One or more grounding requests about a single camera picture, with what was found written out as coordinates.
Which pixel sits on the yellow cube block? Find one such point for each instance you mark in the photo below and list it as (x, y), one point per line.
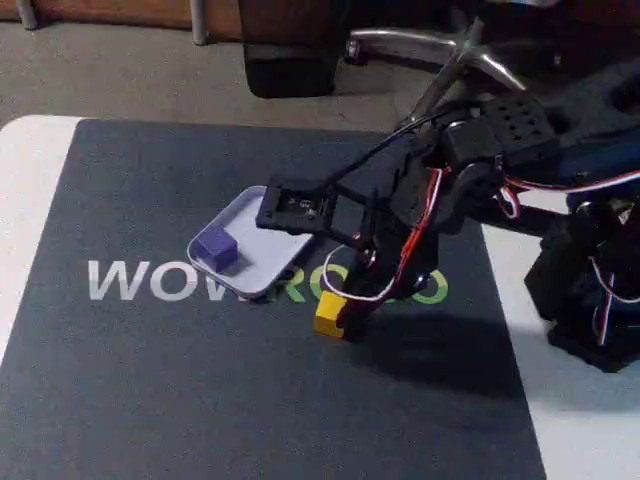
(327, 310)

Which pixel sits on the white rounded rectangular tray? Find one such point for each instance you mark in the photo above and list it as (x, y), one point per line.
(270, 250)

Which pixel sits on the purple cube block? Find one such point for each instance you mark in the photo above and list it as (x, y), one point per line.
(215, 247)

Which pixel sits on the chrome office chair base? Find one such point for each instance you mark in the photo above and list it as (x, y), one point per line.
(400, 42)

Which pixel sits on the dark brown black box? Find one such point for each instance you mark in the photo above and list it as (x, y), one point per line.
(290, 65)

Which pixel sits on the dark mat with WOWROBO print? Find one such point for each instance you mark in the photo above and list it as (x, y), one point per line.
(150, 400)

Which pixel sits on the grey metal leg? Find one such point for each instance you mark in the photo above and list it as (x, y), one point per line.
(28, 12)
(200, 22)

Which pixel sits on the brown wooden board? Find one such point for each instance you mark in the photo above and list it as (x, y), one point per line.
(100, 10)

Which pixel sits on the black square camera box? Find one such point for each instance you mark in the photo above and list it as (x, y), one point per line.
(280, 200)

